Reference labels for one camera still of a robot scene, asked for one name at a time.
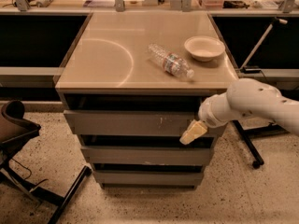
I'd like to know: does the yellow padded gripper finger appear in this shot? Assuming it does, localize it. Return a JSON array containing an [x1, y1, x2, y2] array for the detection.
[[179, 119, 207, 145]]

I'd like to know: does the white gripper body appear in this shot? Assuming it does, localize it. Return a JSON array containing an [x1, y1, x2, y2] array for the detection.
[[198, 95, 224, 128]]

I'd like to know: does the grey top drawer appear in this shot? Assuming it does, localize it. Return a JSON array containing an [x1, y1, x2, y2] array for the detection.
[[63, 109, 228, 138]]

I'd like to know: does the grey drawer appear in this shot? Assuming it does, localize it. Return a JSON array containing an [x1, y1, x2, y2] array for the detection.
[[93, 171, 204, 186], [63, 109, 228, 138], [81, 146, 212, 166]]

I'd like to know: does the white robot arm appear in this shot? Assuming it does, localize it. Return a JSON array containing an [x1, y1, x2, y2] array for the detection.
[[179, 78, 299, 145]]

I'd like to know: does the grey drawer cabinet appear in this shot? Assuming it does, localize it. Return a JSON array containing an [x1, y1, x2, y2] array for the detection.
[[52, 10, 241, 189]]

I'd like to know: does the grey bottom drawer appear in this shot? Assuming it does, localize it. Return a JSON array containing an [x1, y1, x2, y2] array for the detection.
[[93, 171, 204, 186]]

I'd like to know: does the grey middle drawer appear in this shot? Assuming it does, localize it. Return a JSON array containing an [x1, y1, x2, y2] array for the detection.
[[81, 146, 212, 166]]

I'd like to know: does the clear plastic water bottle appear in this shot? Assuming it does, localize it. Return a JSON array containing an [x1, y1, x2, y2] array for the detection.
[[148, 43, 194, 79]]

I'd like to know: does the black wheeled stand base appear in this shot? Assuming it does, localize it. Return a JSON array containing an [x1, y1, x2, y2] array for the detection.
[[233, 120, 288, 169]]

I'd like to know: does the white bowl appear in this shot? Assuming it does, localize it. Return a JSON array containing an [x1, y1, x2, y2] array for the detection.
[[184, 36, 225, 62]]

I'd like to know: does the white pole with black tip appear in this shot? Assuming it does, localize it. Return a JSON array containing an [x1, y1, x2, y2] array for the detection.
[[239, 17, 288, 71]]

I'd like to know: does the dark office chair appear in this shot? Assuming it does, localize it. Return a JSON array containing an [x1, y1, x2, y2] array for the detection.
[[0, 102, 93, 224]]

